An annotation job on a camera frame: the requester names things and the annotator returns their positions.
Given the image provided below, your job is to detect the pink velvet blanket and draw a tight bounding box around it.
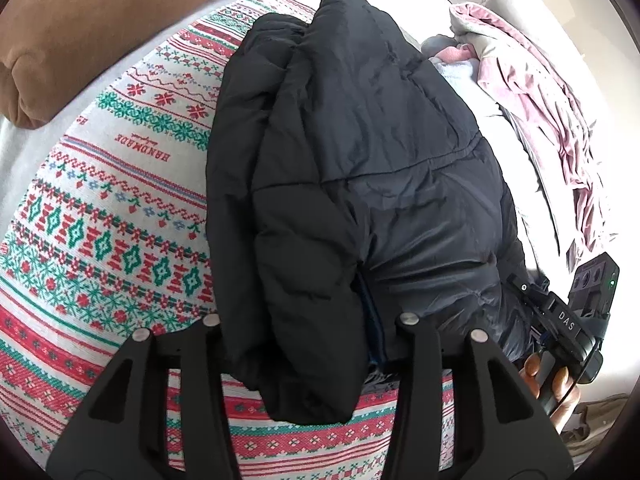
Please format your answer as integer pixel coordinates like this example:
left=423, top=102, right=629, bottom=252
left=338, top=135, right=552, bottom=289
left=449, top=2, right=615, bottom=272

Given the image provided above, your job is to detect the black puffer jacket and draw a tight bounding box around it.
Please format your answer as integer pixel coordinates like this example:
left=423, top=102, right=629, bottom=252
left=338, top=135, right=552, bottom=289
left=205, top=0, right=540, bottom=424

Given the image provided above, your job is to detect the beige crumpled cloth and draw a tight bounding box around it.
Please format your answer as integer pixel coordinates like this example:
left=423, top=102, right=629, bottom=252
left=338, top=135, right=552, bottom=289
left=560, top=392, right=637, bottom=462

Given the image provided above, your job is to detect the pink fleece cloth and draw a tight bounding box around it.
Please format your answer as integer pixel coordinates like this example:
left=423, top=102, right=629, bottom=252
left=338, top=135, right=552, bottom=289
left=437, top=44, right=475, bottom=64

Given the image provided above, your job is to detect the brown pillow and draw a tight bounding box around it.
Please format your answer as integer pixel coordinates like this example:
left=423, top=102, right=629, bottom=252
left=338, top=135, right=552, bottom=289
left=0, top=0, right=272, bottom=131

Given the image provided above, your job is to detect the light blue fleece cloth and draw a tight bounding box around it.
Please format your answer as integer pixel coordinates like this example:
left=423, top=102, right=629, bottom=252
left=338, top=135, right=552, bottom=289
left=431, top=57, right=482, bottom=92

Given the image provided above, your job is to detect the red green patterned knit blanket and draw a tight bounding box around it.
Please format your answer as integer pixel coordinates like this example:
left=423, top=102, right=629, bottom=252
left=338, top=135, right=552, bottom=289
left=0, top=0, right=457, bottom=480

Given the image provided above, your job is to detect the white bed sheet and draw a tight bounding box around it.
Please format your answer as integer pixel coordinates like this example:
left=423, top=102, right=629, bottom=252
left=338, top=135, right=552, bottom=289
left=0, top=0, right=583, bottom=283

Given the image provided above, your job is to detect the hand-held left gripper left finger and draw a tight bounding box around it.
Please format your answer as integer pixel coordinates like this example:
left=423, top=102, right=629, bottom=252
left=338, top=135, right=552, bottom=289
left=47, top=314, right=242, bottom=480

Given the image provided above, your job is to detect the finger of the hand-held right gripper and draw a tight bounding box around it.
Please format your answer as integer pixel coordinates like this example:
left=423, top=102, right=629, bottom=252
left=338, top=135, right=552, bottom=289
left=506, top=272, right=552, bottom=313

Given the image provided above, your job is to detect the person's right hand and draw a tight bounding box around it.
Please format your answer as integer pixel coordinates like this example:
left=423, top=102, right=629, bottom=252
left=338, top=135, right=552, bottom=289
left=522, top=352, right=584, bottom=433

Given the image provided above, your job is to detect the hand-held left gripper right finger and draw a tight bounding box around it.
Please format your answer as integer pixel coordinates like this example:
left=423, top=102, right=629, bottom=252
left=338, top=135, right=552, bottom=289
left=366, top=280, right=576, bottom=480

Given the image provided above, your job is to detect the grey fleece cloth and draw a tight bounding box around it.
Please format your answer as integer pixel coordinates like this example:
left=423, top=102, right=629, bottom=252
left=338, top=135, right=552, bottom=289
left=421, top=35, right=458, bottom=59

